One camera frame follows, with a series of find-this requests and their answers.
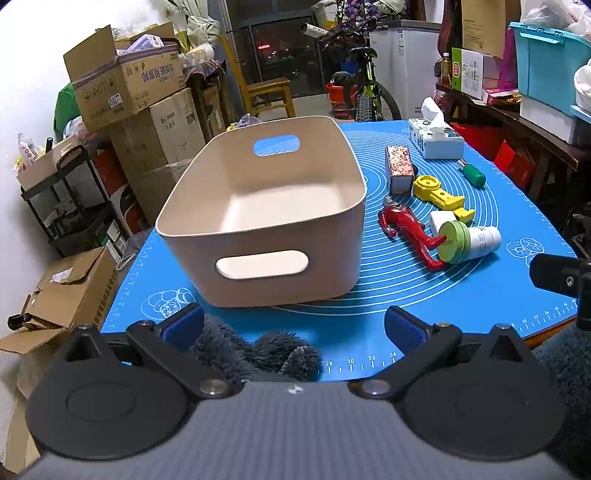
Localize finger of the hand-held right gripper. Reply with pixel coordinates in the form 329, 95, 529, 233
529, 253, 591, 331

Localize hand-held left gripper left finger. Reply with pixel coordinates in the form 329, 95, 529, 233
60, 303, 234, 400

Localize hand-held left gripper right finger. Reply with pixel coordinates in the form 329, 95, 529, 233
349, 305, 532, 400

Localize white pill bottle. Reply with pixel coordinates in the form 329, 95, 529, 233
467, 226, 502, 256

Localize red hero figure toy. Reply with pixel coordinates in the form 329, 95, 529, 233
379, 196, 448, 272

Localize green round tin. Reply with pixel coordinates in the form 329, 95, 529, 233
436, 220, 472, 265

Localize beige plastic storage bin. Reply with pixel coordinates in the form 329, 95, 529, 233
156, 115, 368, 309

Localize blue silicone mat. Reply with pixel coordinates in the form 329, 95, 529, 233
100, 117, 581, 382

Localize grey fluffy clothing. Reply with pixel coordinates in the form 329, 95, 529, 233
188, 314, 591, 467

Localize white power adapter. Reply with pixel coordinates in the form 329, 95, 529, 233
429, 211, 459, 236

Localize torn cardboard box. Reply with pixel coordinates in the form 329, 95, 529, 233
0, 247, 119, 357

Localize red gift boxes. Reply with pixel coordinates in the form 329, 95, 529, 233
450, 122, 537, 191

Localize yellow plastic tool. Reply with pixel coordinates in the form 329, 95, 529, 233
413, 175, 476, 227

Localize red black appliance box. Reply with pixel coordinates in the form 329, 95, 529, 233
95, 150, 151, 237

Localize dark wooden table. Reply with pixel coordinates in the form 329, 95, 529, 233
436, 83, 591, 195

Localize black utility cart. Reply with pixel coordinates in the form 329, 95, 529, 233
20, 145, 117, 258

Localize patterned small carton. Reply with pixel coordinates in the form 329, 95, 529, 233
385, 145, 416, 195

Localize white tissue box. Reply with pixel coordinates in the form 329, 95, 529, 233
407, 97, 465, 160

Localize teal plastic storage bin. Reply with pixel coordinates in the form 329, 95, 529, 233
508, 21, 591, 105

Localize green white carton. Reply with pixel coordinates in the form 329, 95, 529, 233
451, 47, 498, 100

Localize brown drink bottle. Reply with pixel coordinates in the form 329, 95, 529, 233
438, 52, 454, 88

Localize green black bicycle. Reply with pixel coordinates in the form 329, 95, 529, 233
300, 18, 403, 123

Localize red bucket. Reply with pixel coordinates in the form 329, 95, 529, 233
325, 82, 359, 112

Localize open printed cardboard box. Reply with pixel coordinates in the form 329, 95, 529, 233
63, 25, 187, 134

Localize wooden chair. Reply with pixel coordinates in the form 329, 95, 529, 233
221, 36, 297, 119

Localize green bag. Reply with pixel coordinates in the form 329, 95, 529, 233
54, 82, 85, 136

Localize green handle screwdriver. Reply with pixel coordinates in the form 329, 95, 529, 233
457, 159, 487, 188

